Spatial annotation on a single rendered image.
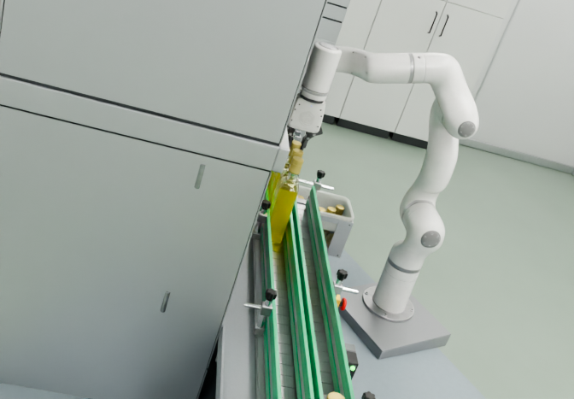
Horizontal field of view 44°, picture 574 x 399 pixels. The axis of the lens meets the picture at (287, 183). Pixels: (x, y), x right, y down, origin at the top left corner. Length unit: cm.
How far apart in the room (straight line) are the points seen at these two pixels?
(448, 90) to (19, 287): 130
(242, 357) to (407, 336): 90
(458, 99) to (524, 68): 487
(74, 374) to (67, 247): 38
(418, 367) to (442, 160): 70
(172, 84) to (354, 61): 82
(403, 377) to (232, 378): 86
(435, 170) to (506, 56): 469
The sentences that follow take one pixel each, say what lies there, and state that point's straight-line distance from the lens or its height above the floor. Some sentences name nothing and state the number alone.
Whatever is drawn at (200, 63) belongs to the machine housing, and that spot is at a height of 170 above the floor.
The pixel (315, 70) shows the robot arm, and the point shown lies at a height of 158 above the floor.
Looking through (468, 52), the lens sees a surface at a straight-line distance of 633.
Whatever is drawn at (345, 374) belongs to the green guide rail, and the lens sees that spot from 170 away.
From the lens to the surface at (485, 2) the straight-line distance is 625.
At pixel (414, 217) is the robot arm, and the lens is 237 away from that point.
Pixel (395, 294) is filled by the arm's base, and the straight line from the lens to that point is 253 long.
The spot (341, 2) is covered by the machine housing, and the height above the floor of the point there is 159.
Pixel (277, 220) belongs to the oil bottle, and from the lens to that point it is 217.
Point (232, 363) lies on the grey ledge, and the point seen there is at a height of 105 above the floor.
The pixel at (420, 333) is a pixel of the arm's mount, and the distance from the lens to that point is 256.
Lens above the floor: 217
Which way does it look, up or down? 25 degrees down
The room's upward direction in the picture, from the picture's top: 19 degrees clockwise
